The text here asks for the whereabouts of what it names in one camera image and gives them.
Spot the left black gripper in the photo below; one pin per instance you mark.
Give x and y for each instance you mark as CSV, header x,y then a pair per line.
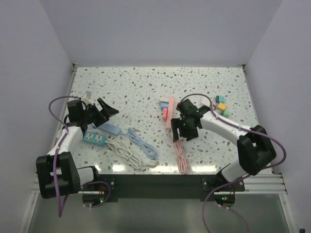
x,y
103,115

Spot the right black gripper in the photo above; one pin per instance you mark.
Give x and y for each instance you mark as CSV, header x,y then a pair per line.
x,y
177,124

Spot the blue power strip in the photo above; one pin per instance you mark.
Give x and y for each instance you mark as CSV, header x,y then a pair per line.
x,y
110,128

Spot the teal power strip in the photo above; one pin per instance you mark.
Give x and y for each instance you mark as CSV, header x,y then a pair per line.
x,y
94,138

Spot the pink power strip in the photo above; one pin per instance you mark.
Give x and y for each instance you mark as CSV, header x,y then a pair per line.
x,y
169,113

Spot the white charger cube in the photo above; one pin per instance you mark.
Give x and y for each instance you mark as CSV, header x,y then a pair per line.
x,y
205,102

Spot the yellow plug adapter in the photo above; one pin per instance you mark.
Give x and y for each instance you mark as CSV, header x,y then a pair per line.
x,y
221,106

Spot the green plug adapter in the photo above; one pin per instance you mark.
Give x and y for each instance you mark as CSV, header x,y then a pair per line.
x,y
225,113

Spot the light blue plug adapter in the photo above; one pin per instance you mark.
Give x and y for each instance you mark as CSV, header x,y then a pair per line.
x,y
220,99

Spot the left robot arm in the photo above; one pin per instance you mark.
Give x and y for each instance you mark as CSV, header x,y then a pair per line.
x,y
57,173

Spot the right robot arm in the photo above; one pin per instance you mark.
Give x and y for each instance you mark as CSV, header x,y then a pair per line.
x,y
255,151

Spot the red pink plug adapter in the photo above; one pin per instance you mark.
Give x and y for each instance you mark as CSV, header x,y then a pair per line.
x,y
164,114

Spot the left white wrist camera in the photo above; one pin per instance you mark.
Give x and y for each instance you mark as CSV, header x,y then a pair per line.
x,y
86,98

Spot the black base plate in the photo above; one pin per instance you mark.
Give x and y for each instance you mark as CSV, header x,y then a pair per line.
x,y
124,186

